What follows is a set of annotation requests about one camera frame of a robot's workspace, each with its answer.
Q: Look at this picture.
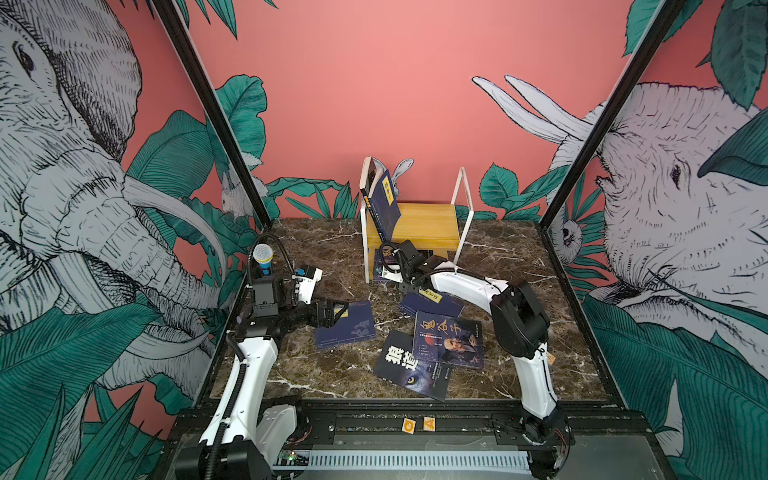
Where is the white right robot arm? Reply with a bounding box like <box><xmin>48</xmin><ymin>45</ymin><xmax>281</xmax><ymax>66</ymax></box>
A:
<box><xmin>382</xmin><ymin>240</ymin><xmax>558</xmax><ymax>421</ymax></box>

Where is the orange tag A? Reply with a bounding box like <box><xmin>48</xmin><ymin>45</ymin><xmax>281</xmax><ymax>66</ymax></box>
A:
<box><xmin>423</xmin><ymin>416</ymin><xmax>436</xmax><ymax>432</ymax></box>

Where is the black frame post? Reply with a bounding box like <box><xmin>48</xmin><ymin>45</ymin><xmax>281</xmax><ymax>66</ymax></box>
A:
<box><xmin>152</xmin><ymin>0</ymin><xmax>272</xmax><ymax>231</ymax></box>
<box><xmin>538</xmin><ymin>0</ymin><xmax>686</xmax><ymax>230</ymax></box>

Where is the white metal wooden shelf rack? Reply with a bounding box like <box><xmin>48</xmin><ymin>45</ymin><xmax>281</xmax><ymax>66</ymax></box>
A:
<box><xmin>360</xmin><ymin>158</ymin><xmax>475</xmax><ymax>283</ymax></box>

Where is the orange tag G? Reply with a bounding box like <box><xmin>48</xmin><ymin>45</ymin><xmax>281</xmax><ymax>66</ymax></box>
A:
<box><xmin>401</xmin><ymin>418</ymin><xmax>416</xmax><ymax>434</ymax></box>

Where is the dark brown book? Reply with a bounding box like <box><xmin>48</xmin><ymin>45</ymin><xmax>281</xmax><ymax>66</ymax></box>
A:
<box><xmin>359</xmin><ymin>157</ymin><xmax>385</xmax><ymax>242</ymax></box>

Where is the black frame post right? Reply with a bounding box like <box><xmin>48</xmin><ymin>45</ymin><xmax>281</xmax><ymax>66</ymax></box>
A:
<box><xmin>538</xmin><ymin>0</ymin><xmax>686</xmax><ymax>230</ymax></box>

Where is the white slotted cable duct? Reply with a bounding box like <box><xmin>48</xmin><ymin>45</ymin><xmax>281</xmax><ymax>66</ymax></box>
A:
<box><xmin>273</xmin><ymin>450</ymin><xmax>531</xmax><ymax>474</ymax></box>

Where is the blue book yellow label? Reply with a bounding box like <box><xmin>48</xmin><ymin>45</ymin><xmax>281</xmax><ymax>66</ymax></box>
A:
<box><xmin>399</xmin><ymin>290</ymin><xmax>464</xmax><ymax>317</ymax></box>
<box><xmin>367</xmin><ymin>169</ymin><xmax>401</xmax><ymax>242</ymax></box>
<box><xmin>315</xmin><ymin>301</ymin><xmax>376</xmax><ymax>350</ymax></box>

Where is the black frame post left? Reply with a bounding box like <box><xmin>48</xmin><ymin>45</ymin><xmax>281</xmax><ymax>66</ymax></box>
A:
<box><xmin>152</xmin><ymin>0</ymin><xmax>272</xmax><ymax>231</ymax></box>

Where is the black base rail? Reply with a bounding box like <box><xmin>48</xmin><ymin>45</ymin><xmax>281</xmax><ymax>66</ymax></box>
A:
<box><xmin>173</xmin><ymin>395</ymin><xmax>649</xmax><ymax>448</ymax></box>

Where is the blue teal microphone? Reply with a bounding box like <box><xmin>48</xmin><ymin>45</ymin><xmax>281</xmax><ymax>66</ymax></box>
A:
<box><xmin>251</xmin><ymin>243</ymin><xmax>274</xmax><ymax>276</ymax></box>

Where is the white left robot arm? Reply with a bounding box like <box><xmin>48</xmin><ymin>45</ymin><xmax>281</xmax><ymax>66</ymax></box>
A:
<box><xmin>174</xmin><ymin>299</ymin><xmax>349</xmax><ymax>479</ymax></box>

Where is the dark wolf cover book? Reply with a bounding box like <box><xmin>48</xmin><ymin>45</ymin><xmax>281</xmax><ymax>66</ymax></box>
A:
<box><xmin>373</xmin><ymin>330</ymin><xmax>452</xmax><ymax>401</ymax></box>

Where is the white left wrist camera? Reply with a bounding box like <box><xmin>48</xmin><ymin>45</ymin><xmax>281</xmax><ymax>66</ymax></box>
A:
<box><xmin>292</xmin><ymin>265</ymin><xmax>323</xmax><ymax>305</ymax></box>

